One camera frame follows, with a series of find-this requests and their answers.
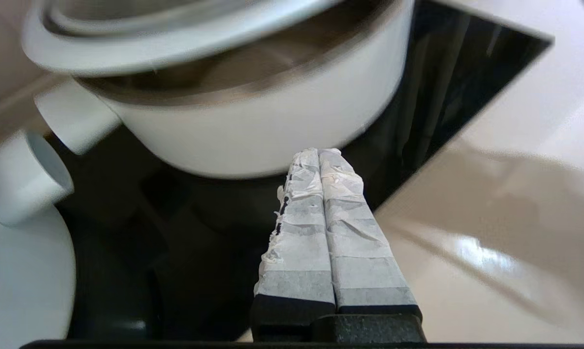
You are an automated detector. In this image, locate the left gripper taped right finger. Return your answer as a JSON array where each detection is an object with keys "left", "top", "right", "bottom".
[{"left": 318, "top": 149, "right": 423, "bottom": 318}]

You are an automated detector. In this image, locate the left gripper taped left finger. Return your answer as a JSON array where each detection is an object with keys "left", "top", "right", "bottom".
[{"left": 251, "top": 148, "right": 336, "bottom": 342}]

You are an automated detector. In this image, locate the small glass pot lid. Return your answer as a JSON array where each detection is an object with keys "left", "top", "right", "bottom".
[{"left": 21, "top": 0, "right": 343, "bottom": 77}]

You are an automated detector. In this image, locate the small white pot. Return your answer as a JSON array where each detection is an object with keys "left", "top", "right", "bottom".
[{"left": 34, "top": 0, "right": 416, "bottom": 180}]

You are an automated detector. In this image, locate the large white pot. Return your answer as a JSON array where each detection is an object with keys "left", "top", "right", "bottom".
[{"left": 0, "top": 130, "right": 77, "bottom": 349}]

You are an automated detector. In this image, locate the black glass induction cooktop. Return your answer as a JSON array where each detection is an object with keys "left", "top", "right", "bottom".
[{"left": 45, "top": 0, "right": 554, "bottom": 342}]

